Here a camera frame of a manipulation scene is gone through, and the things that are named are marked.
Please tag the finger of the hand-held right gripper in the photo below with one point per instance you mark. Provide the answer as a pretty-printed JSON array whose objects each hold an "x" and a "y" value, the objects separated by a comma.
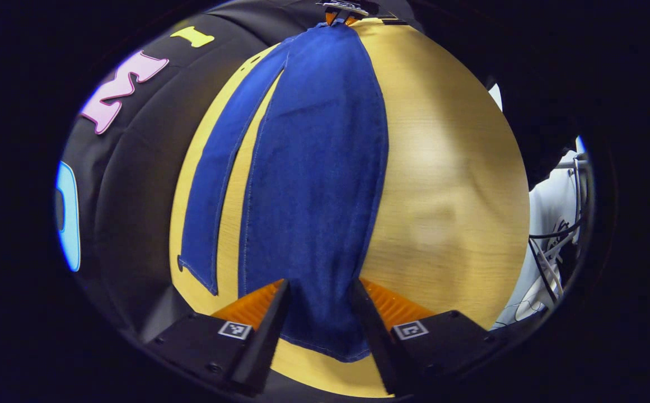
[
  {"x": 355, "y": 12},
  {"x": 331, "y": 10}
]

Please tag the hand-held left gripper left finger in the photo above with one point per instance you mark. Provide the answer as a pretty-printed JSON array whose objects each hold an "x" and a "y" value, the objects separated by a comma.
[{"x": 269, "y": 342}]

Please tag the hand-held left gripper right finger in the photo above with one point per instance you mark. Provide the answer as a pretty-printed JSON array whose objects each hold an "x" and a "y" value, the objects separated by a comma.
[{"x": 372, "y": 331}]

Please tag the blue denim jeans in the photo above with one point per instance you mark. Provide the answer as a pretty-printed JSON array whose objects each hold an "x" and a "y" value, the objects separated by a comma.
[{"x": 313, "y": 168}]

